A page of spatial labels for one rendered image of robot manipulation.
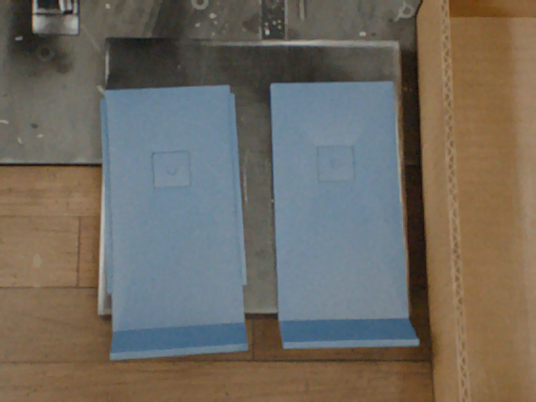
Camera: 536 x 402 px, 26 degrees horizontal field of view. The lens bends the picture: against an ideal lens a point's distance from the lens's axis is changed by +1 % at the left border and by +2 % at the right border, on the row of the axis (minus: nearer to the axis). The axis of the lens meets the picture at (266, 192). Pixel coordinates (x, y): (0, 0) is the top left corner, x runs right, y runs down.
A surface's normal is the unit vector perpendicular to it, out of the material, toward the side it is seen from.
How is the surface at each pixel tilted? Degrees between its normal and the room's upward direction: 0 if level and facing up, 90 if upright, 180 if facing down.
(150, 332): 60
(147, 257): 0
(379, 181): 0
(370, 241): 0
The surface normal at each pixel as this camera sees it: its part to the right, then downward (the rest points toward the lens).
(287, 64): 0.05, -0.25
